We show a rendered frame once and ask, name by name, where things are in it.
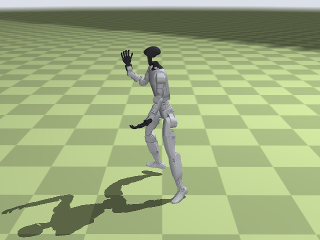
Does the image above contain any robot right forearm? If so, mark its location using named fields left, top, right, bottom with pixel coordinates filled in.
left=127, top=65, right=143, bottom=82

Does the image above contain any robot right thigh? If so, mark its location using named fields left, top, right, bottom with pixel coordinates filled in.
left=145, top=110, right=162, bottom=143

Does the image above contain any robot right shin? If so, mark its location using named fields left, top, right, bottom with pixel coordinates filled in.
left=144, top=132, right=161, bottom=164

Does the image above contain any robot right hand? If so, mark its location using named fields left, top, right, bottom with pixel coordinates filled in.
left=121, top=50, right=133, bottom=71

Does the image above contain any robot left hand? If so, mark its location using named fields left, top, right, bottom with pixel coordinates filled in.
left=129, top=118, right=153, bottom=129

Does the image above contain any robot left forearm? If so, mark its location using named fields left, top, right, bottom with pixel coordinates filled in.
left=146, top=98, right=163, bottom=124

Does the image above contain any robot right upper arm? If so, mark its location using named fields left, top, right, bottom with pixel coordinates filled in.
left=139, top=65, right=153, bottom=87

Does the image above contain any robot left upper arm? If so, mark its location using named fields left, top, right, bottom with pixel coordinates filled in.
left=153, top=72, right=166, bottom=104

